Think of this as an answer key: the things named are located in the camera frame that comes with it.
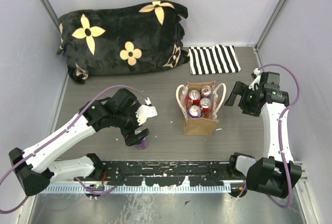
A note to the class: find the red Coca-Cola can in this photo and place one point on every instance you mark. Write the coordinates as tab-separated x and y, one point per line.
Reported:
193	98
205	105

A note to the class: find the purple Fanta can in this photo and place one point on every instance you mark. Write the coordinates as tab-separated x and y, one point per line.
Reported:
144	142
194	111

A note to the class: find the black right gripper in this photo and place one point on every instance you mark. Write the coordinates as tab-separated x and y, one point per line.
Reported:
241	89

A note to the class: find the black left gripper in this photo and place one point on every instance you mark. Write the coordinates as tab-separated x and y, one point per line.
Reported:
136	139

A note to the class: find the black white striped cloth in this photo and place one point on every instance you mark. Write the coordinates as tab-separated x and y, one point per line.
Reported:
217	59

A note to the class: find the white slotted cable duct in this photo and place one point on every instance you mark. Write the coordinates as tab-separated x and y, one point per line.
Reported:
184	188

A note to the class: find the silver blue Red Bull can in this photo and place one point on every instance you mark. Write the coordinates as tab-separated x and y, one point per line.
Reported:
206	92

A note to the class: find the black mounting rail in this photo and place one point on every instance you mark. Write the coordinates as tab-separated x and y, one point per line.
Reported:
166	173

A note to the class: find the black floral plush blanket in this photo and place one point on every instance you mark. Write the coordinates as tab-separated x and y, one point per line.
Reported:
143	38

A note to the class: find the brown canvas tote bag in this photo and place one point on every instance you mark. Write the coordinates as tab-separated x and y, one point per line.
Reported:
206	124

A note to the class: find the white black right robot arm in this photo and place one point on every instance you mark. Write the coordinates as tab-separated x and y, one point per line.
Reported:
275	174

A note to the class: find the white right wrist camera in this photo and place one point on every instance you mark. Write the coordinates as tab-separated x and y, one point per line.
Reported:
256	79

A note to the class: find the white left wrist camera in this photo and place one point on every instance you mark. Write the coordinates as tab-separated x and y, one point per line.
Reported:
145	112

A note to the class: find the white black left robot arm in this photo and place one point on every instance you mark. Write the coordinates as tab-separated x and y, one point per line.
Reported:
37	167

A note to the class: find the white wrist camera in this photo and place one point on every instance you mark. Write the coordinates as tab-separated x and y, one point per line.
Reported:
145	112
256	79

